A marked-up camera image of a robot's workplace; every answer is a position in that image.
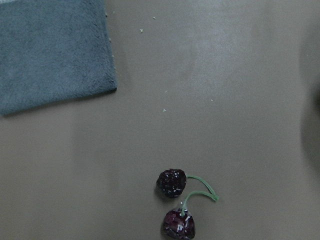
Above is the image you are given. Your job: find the grey folded cloth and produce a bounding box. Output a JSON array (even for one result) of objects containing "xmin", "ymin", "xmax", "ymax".
[{"xmin": 0, "ymin": 0, "xmax": 117, "ymax": 116}]

